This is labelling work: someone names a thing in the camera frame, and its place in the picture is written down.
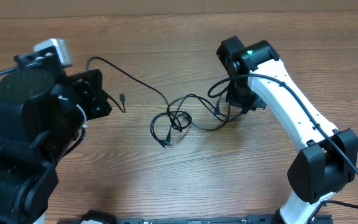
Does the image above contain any black right camera cable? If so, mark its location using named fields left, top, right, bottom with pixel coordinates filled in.
left=207, top=73, right=358, bottom=224

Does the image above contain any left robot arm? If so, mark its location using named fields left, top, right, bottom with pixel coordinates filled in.
left=0, top=68, right=111, bottom=223

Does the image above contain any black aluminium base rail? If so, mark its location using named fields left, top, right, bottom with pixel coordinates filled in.
left=58, top=210, right=285, bottom=224

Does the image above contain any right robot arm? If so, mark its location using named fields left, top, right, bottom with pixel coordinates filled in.
left=216, top=36, right=358, bottom=223

